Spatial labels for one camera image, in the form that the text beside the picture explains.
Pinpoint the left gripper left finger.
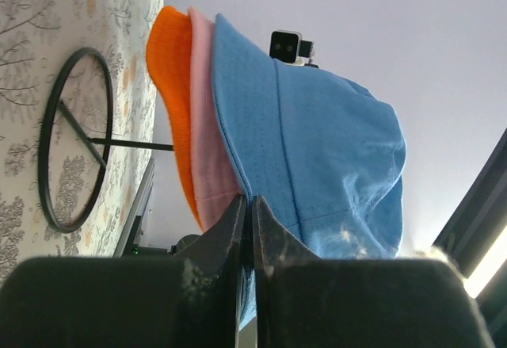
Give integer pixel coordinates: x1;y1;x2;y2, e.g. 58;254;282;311
1;196;246;347

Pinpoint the aluminium rail frame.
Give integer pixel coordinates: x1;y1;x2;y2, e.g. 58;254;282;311
113;158;155;258

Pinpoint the black wire hat stand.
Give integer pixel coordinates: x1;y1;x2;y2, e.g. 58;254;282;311
36;47;173;235

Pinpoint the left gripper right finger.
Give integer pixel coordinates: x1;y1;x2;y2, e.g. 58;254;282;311
252;197;493;347

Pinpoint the floral table mat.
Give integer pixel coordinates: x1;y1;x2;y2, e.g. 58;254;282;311
1;0;163;278

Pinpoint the pink bucket hat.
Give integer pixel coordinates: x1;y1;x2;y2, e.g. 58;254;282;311
189;7;242;231

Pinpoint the orange bucket hat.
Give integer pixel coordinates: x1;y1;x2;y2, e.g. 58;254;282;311
146;6;203;228

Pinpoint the blue hat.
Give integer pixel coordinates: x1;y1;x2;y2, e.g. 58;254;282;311
209;13;408;333

